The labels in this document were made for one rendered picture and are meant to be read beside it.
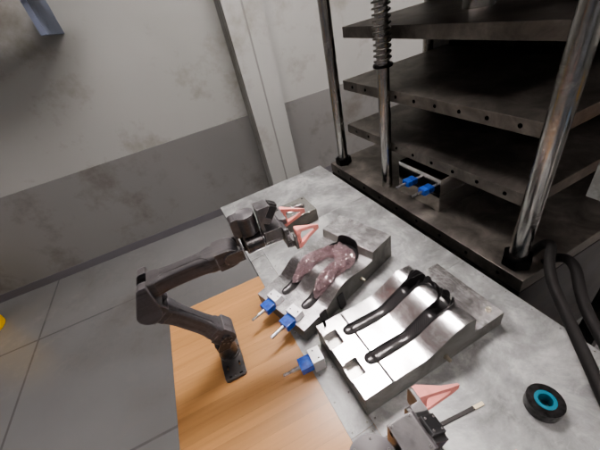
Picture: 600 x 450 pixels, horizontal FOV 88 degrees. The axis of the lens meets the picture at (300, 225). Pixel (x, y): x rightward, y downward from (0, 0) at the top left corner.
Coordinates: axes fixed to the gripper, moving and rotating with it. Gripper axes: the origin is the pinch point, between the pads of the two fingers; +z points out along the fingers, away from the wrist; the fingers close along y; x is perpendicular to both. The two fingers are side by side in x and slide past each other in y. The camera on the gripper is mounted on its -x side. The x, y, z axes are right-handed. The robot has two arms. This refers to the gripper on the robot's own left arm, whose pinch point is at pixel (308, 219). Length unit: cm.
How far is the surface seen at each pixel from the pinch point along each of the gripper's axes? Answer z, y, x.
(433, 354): 15, -37, 31
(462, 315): 27, -34, 26
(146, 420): -105, 45, 121
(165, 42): -12, 229, -42
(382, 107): 64, 54, -3
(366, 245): 23.4, 8.6, 28.8
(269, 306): -19.7, 5.3, 33.4
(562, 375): 43, -54, 40
